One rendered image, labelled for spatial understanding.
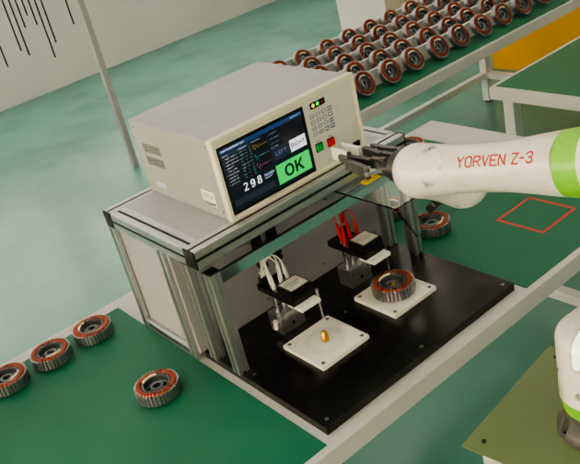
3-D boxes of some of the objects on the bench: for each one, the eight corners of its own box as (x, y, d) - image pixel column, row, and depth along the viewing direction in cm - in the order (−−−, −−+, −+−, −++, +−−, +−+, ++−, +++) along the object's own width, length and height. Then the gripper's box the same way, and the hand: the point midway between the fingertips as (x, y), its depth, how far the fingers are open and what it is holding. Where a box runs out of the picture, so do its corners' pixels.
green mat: (656, 186, 232) (656, 185, 231) (526, 288, 202) (526, 287, 202) (414, 137, 302) (414, 136, 302) (291, 208, 272) (291, 207, 272)
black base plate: (515, 290, 202) (514, 282, 201) (328, 435, 171) (325, 427, 170) (381, 243, 238) (380, 237, 236) (206, 357, 206) (203, 350, 205)
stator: (191, 388, 196) (186, 377, 194) (153, 415, 190) (148, 402, 189) (166, 373, 204) (161, 361, 202) (129, 398, 198) (124, 386, 197)
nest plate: (436, 289, 206) (435, 285, 206) (396, 319, 199) (395, 315, 198) (394, 273, 217) (393, 270, 217) (354, 301, 210) (353, 296, 210)
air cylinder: (306, 320, 207) (301, 302, 205) (284, 335, 204) (279, 318, 201) (294, 314, 211) (289, 296, 208) (272, 329, 207) (267, 311, 205)
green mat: (327, 445, 169) (327, 444, 169) (68, 649, 139) (67, 648, 139) (118, 307, 239) (118, 307, 239) (-84, 423, 209) (-85, 423, 209)
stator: (425, 287, 206) (423, 274, 204) (395, 308, 201) (392, 296, 199) (393, 275, 214) (391, 263, 213) (364, 295, 209) (361, 284, 207)
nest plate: (369, 338, 194) (368, 334, 194) (323, 371, 187) (322, 367, 187) (328, 319, 206) (327, 314, 205) (284, 349, 198) (283, 345, 198)
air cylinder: (373, 275, 219) (369, 258, 216) (353, 289, 215) (349, 272, 213) (360, 271, 223) (356, 253, 220) (340, 284, 219) (336, 266, 217)
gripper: (388, 199, 173) (316, 178, 190) (435, 169, 180) (362, 152, 198) (382, 168, 169) (309, 148, 187) (431, 138, 177) (356, 123, 195)
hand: (346, 153), depth 190 cm, fingers closed
